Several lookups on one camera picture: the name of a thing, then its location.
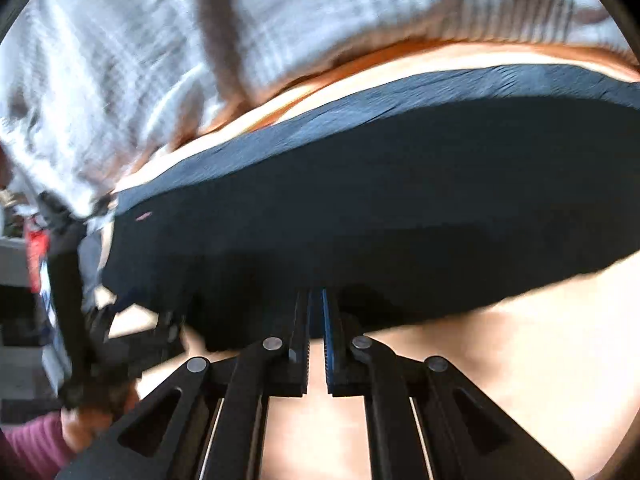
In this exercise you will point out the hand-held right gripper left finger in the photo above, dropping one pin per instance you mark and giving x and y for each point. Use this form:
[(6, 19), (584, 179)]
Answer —
[(306, 340)]

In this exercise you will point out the red object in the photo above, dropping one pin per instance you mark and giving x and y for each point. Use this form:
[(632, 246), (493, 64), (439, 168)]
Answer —
[(36, 260)]

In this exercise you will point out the black pants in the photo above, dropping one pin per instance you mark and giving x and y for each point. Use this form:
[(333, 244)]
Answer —
[(350, 185)]

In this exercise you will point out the grey white striped duvet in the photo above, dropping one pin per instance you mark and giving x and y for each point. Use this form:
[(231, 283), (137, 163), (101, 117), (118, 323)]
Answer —
[(125, 60)]

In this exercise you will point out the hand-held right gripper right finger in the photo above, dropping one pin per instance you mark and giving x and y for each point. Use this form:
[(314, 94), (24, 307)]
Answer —
[(330, 345)]

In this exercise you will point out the person's left hand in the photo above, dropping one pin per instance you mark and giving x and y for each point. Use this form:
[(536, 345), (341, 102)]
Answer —
[(95, 422)]

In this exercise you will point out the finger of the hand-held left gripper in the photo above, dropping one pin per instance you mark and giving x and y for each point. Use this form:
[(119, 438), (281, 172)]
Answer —
[(167, 332)]

